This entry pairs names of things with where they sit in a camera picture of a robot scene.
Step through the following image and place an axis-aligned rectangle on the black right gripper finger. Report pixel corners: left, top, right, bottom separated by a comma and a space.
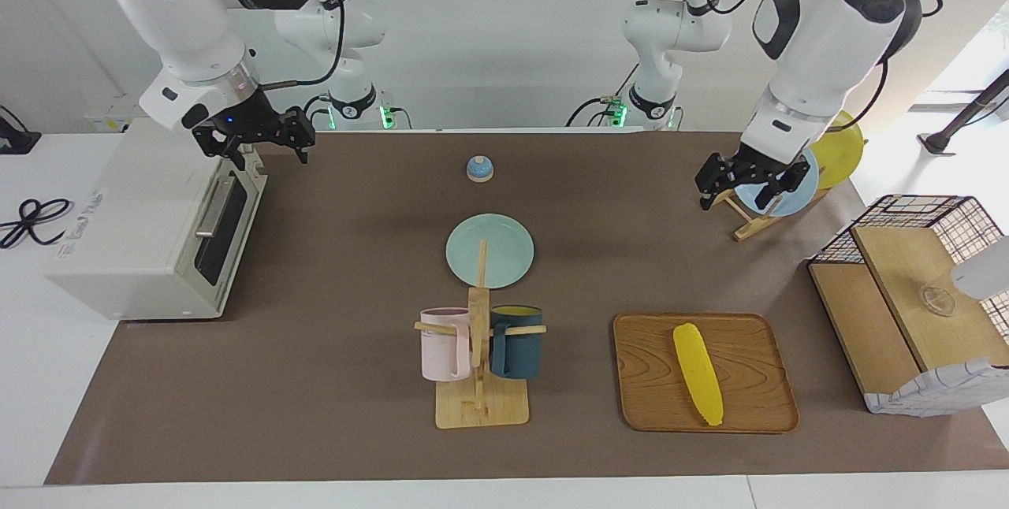
288, 107, 316, 165
195, 129, 245, 171

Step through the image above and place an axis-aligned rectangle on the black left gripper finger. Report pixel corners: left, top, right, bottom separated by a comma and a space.
754, 176, 793, 214
696, 153, 730, 212

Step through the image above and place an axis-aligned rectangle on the oven door with glass window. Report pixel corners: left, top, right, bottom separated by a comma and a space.
180, 166, 267, 319

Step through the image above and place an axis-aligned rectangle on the yellow corn cob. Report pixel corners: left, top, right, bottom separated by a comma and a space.
672, 323, 724, 427

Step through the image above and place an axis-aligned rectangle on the pale green plate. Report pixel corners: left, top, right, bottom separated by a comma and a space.
445, 214, 535, 290

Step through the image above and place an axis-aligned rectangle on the white toaster oven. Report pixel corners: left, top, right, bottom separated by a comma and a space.
45, 117, 269, 321

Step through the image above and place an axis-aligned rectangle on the light blue plate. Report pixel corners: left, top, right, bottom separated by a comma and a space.
733, 143, 821, 218

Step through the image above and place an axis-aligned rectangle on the wooden plate rack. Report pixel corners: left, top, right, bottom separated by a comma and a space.
732, 186, 832, 242

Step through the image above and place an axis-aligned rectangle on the yellow plate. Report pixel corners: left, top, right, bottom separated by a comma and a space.
810, 110, 866, 191

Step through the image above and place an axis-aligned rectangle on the white socket box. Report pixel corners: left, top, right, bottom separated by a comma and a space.
85, 103, 151, 134

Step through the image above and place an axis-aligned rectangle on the brown wooden tray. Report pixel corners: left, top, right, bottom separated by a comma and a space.
612, 312, 800, 435

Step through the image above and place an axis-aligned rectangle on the black clamp base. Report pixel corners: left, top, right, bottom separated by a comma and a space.
0, 105, 42, 155

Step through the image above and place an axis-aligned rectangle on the small clear glass dish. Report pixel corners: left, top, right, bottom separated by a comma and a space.
918, 284, 957, 318

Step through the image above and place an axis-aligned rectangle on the black stand pole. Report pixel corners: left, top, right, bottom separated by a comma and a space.
918, 68, 1009, 155

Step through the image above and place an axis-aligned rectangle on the white rounded fixture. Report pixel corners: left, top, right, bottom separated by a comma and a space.
950, 237, 1009, 301

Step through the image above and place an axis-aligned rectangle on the brown table mat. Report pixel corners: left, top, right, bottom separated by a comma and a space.
43, 131, 1009, 486

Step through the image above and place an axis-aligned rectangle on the white checked cloth liner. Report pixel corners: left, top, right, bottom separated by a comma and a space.
865, 357, 1009, 417

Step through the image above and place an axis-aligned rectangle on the dark blue mug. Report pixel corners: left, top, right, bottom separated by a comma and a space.
489, 305, 544, 381

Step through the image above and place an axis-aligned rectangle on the pink mug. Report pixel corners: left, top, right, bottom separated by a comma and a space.
419, 307, 474, 382

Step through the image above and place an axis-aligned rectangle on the wooden mug rack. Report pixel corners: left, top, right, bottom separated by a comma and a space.
415, 240, 547, 429

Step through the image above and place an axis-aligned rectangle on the black right base cable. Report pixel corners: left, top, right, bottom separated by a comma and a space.
302, 95, 332, 132

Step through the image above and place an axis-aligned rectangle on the black base cable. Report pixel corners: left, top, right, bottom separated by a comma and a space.
302, 95, 332, 132
564, 64, 639, 128

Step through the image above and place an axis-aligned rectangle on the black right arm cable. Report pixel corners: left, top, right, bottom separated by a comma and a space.
229, 0, 352, 92

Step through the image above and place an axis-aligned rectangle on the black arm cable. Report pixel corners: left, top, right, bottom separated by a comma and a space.
662, 0, 943, 132
229, 0, 352, 92

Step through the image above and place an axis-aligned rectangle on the black left base cable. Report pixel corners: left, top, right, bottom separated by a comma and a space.
564, 64, 639, 128

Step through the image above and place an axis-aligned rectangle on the wire basket with wooden shelves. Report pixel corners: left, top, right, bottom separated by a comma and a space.
808, 194, 1009, 417

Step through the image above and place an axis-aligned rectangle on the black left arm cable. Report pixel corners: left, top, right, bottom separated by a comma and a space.
662, 0, 943, 132

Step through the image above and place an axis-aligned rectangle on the black coiled cable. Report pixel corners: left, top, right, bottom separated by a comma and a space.
0, 198, 73, 250

